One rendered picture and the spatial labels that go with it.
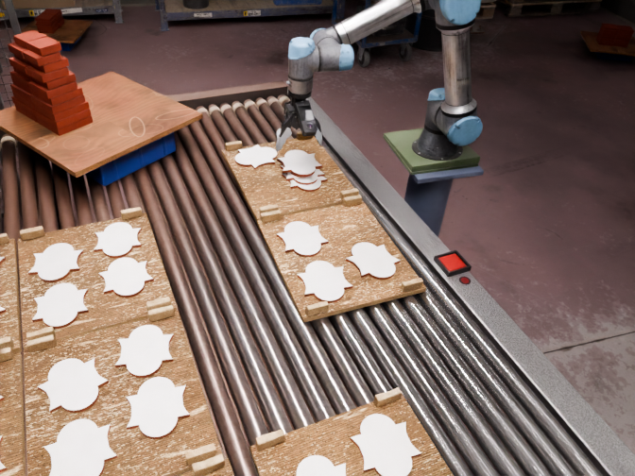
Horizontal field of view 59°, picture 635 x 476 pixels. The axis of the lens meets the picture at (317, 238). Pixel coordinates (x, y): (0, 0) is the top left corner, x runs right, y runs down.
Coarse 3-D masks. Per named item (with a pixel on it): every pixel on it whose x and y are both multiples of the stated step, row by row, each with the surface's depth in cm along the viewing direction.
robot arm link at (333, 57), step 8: (328, 40) 169; (320, 48) 163; (328, 48) 164; (336, 48) 164; (344, 48) 165; (320, 56) 163; (328, 56) 163; (336, 56) 164; (344, 56) 164; (352, 56) 165; (320, 64) 164; (328, 64) 164; (336, 64) 165; (344, 64) 166; (352, 64) 167
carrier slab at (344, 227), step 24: (288, 216) 169; (312, 216) 170; (336, 216) 171; (360, 216) 171; (336, 240) 162; (360, 240) 163; (384, 240) 163; (288, 264) 153; (336, 264) 154; (408, 264) 156; (288, 288) 146; (360, 288) 148; (384, 288) 148; (336, 312) 142
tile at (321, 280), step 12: (312, 264) 152; (324, 264) 152; (300, 276) 149; (312, 276) 149; (324, 276) 149; (336, 276) 149; (312, 288) 145; (324, 288) 146; (336, 288) 146; (348, 288) 147; (324, 300) 143; (336, 300) 143
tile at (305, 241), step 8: (288, 224) 165; (296, 224) 165; (304, 224) 165; (288, 232) 162; (296, 232) 162; (304, 232) 162; (312, 232) 163; (288, 240) 160; (296, 240) 160; (304, 240) 160; (312, 240) 160; (320, 240) 160; (288, 248) 157; (296, 248) 157; (304, 248) 157; (312, 248) 157; (320, 248) 159; (304, 256) 156; (312, 256) 156
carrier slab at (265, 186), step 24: (264, 144) 200; (288, 144) 201; (312, 144) 202; (240, 168) 188; (264, 168) 189; (336, 168) 191; (264, 192) 178; (288, 192) 179; (312, 192) 180; (336, 192) 181
